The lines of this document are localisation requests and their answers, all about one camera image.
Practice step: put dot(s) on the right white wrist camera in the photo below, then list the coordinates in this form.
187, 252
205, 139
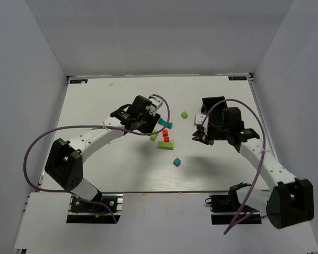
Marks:
201, 119

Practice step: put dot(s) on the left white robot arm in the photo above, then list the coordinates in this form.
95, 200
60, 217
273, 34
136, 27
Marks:
65, 161

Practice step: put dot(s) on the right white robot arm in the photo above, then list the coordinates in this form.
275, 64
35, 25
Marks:
288, 201

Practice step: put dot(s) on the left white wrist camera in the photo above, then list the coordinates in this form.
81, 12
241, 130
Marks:
156, 104

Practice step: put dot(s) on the small green cube block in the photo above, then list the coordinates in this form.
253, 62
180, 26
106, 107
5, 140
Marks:
184, 115

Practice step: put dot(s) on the teal cube block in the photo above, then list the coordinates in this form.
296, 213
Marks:
177, 162

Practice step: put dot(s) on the teal arch block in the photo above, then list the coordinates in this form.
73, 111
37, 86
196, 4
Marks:
165, 123

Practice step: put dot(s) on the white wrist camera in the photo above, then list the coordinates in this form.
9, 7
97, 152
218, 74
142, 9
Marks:
201, 119
156, 104

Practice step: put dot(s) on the flat green block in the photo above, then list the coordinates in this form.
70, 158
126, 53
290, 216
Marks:
154, 135

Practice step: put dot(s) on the long green block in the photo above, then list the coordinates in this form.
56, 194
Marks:
165, 145

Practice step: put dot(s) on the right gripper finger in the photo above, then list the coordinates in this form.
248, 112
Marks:
199, 136
207, 142

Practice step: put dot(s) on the left blue corner label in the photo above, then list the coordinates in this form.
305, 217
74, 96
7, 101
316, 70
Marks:
78, 81

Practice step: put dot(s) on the black plastic bin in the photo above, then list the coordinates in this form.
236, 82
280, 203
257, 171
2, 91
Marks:
209, 102

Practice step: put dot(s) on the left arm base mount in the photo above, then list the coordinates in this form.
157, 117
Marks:
83, 213

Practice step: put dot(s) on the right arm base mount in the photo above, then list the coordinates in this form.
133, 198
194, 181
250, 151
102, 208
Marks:
224, 206

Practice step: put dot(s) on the blue corner label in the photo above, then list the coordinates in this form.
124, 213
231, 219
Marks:
237, 78
78, 81

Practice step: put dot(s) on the right blue corner label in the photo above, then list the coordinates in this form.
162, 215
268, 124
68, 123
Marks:
237, 78

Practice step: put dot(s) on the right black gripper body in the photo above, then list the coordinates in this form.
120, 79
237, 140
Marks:
205, 131

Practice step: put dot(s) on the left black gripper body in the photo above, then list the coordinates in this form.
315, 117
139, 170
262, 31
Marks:
150, 123

